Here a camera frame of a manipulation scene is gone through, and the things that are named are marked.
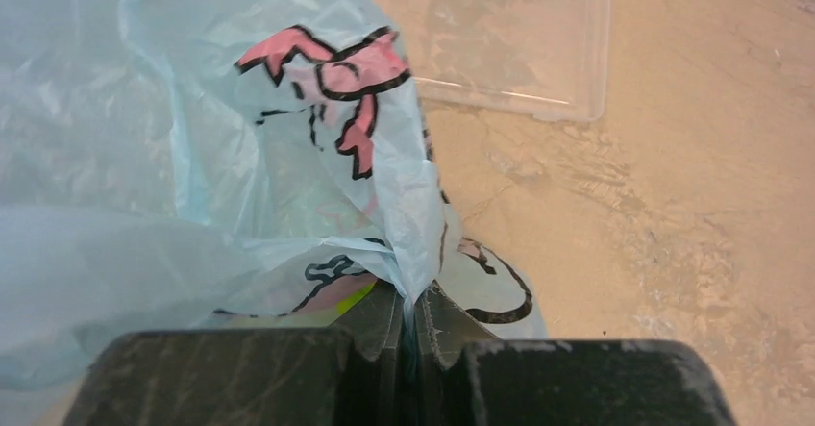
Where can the light blue plastic bag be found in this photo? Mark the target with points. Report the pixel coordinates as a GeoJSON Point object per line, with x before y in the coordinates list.
{"type": "Point", "coordinates": [178, 164]}

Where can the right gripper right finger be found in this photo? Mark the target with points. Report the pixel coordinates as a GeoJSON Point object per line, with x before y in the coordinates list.
{"type": "Point", "coordinates": [467, 376]}

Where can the yellow fake banana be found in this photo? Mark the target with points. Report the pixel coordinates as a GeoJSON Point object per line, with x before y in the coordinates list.
{"type": "Point", "coordinates": [349, 302]}

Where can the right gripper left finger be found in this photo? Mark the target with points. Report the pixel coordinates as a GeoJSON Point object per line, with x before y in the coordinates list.
{"type": "Point", "coordinates": [343, 374]}

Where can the clear plastic organizer box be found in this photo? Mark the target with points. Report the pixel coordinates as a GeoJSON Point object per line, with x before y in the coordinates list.
{"type": "Point", "coordinates": [544, 58]}

